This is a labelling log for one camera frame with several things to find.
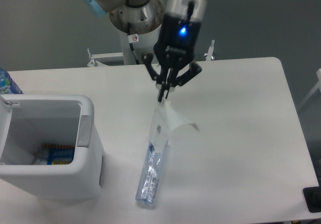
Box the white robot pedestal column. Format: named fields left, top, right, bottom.
left=109, top=0, right=166, bottom=66

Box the blue labelled drink bottle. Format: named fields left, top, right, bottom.
left=1, top=68, right=23, bottom=94

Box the blue yellow snack wrapper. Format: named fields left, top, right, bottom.
left=42, top=143, right=75, bottom=165

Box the clear wrapper in bin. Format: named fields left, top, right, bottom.
left=33, top=149, right=50, bottom=165

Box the white frame right edge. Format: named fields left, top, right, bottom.
left=297, top=68, right=320, bottom=112

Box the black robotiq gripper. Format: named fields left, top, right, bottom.
left=141, top=14, right=202, bottom=102

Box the black cable on pedestal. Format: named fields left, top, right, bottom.
left=126, top=22, right=140, bottom=65

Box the white paper napkin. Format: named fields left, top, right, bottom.
left=149, top=101, right=199, bottom=153

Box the clear empty plastic bottle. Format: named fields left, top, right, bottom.
left=135, top=142, right=168, bottom=206

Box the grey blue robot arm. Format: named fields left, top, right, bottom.
left=85, top=0, right=208, bottom=102

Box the right white base bracket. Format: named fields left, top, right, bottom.
left=204, top=40, right=216, bottom=61

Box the black device at table edge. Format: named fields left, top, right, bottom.
left=303, top=186, right=320, bottom=213

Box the white open trash can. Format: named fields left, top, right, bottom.
left=1, top=94, right=104, bottom=199

